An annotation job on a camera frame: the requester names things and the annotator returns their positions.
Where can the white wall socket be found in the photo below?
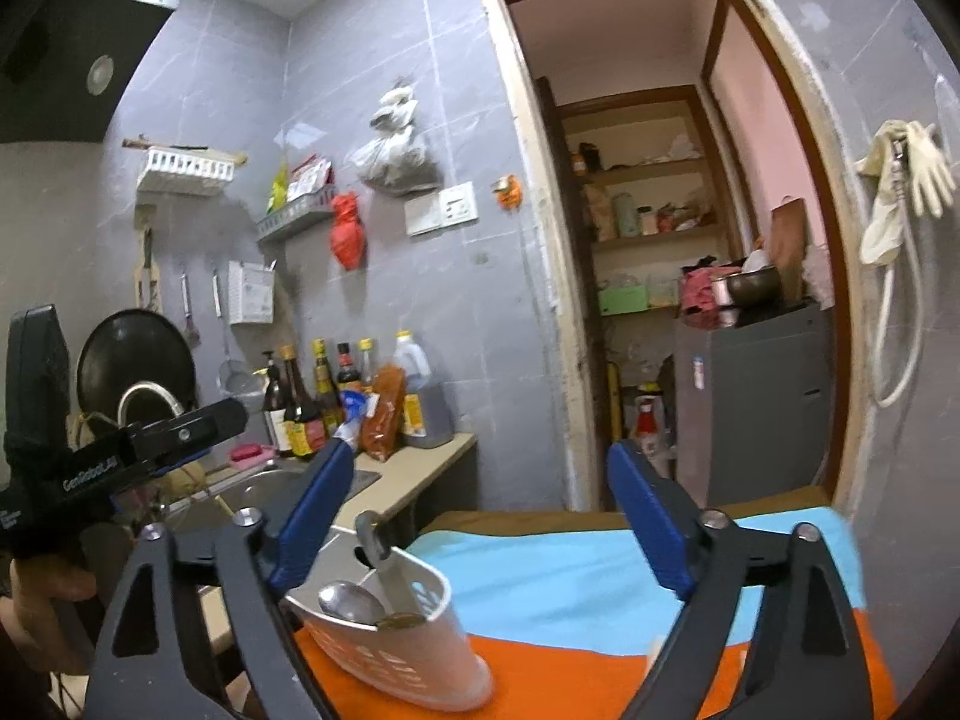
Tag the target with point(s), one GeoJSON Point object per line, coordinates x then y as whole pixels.
{"type": "Point", "coordinates": [457, 204]}

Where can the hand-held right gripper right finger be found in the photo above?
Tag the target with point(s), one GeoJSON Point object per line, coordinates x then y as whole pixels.
{"type": "Point", "coordinates": [646, 521]}

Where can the orange spice packet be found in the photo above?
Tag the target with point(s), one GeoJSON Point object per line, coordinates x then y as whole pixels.
{"type": "Point", "coordinates": [382, 412]}

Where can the metal bowl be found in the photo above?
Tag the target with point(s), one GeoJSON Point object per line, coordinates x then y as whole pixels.
{"type": "Point", "coordinates": [750, 286]}

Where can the soy sauce bottle yellow label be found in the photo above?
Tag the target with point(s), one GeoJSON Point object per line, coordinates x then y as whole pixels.
{"type": "Point", "coordinates": [304, 427]}

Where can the black range hood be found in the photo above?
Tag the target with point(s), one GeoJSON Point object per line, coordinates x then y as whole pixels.
{"type": "Point", "coordinates": [67, 52]}

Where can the striped blanket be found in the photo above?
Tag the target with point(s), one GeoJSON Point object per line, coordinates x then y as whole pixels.
{"type": "Point", "coordinates": [600, 615]}

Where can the red plastic bag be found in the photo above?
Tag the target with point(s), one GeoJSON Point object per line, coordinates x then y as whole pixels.
{"type": "Point", "coordinates": [347, 236]}

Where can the green snack packet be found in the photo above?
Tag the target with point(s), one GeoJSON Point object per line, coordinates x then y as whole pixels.
{"type": "Point", "coordinates": [279, 187]}

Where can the pink cloth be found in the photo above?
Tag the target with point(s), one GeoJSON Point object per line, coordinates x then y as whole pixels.
{"type": "Point", "coordinates": [701, 289]}

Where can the person's left hand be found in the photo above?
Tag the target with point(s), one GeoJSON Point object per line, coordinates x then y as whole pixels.
{"type": "Point", "coordinates": [45, 600]}

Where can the door frame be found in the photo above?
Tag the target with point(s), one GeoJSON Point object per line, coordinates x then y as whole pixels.
{"type": "Point", "coordinates": [525, 240]}

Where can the black round pan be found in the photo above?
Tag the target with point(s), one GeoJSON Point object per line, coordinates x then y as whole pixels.
{"type": "Point", "coordinates": [127, 352]}

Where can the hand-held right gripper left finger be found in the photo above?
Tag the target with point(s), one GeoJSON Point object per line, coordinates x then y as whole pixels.
{"type": "Point", "coordinates": [315, 514]}

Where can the red seasoning packets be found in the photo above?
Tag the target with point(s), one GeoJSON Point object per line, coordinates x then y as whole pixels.
{"type": "Point", "coordinates": [309, 178]}

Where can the white wall basket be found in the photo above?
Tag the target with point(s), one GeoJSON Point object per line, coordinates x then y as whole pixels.
{"type": "Point", "coordinates": [184, 172]}

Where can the steel mesh strainer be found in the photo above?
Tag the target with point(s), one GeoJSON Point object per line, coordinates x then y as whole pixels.
{"type": "Point", "coordinates": [232, 375]}

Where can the green box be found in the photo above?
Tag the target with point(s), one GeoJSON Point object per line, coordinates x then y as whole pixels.
{"type": "Point", "coordinates": [622, 301]}

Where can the white wall utensil holder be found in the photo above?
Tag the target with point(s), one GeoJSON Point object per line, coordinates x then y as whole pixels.
{"type": "Point", "coordinates": [251, 292]}

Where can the steel sink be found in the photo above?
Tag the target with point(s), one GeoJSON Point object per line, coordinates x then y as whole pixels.
{"type": "Point", "coordinates": [247, 491]}

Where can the wooden shelving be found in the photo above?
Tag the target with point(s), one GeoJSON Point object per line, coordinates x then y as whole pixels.
{"type": "Point", "coordinates": [645, 169]}

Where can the grey wall shelf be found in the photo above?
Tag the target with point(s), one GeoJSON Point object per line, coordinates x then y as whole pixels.
{"type": "Point", "coordinates": [292, 221]}

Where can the dark bottle red cap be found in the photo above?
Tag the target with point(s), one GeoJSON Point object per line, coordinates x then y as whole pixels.
{"type": "Point", "coordinates": [346, 371]}

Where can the curved steel faucet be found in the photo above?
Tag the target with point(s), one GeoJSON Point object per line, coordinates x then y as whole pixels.
{"type": "Point", "coordinates": [150, 394]}

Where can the red and white bottle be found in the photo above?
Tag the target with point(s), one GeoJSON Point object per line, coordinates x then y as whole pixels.
{"type": "Point", "coordinates": [651, 427]}

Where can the white rubber glove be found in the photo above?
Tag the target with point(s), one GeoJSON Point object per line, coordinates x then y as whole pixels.
{"type": "Point", "coordinates": [881, 225]}
{"type": "Point", "coordinates": [930, 165]}

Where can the dark bottle yellow cap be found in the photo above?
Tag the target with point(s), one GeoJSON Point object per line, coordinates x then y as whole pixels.
{"type": "Point", "coordinates": [326, 390]}

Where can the clear hanging plastic bag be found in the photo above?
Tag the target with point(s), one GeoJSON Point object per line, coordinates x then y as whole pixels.
{"type": "Point", "coordinates": [397, 157]}

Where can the large oil jug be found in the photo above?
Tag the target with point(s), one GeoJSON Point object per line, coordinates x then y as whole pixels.
{"type": "Point", "coordinates": [424, 405]}

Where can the white plastic utensil basket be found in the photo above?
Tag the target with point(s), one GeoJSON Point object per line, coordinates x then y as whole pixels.
{"type": "Point", "coordinates": [405, 660]}

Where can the wooden tongs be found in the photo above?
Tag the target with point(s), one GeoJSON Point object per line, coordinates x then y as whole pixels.
{"type": "Point", "coordinates": [148, 262]}

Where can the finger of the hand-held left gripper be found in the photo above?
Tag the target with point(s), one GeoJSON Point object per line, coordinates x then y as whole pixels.
{"type": "Point", "coordinates": [191, 431]}

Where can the pink soap dish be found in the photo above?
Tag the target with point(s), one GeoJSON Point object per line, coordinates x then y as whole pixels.
{"type": "Point", "coordinates": [251, 454]}

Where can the wooden cutting board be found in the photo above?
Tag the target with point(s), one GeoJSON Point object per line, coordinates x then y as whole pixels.
{"type": "Point", "coordinates": [789, 247]}

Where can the white wall switch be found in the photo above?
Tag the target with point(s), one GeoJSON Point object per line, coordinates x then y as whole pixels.
{"type": "Point", "coordinates": [422, 216]}

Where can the steel spoon with large bowl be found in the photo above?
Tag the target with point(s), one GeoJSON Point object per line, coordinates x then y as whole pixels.
{"type": "Point", "coordinates": [349, 604]}

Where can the grey cabinet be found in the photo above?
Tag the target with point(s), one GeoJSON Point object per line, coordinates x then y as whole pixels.
{"type": "Point", "coordinates": [750, 405]}

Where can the clear bottle yellow cap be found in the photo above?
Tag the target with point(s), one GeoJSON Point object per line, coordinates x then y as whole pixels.
{"type": "Point", "coordinates": [366, 360]}

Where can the wooden stick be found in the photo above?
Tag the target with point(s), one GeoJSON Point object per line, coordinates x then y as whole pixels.
{"type": "Point", "coordinates": [142, 142]}

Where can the blue and white bag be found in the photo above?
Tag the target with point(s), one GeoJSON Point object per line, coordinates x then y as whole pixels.
{"type": "Point", "coordinates": [356, 409]}

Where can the long steel spoon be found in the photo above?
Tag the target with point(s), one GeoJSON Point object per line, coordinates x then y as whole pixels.
{"type": "Point", "coordinates": [379, 555]}

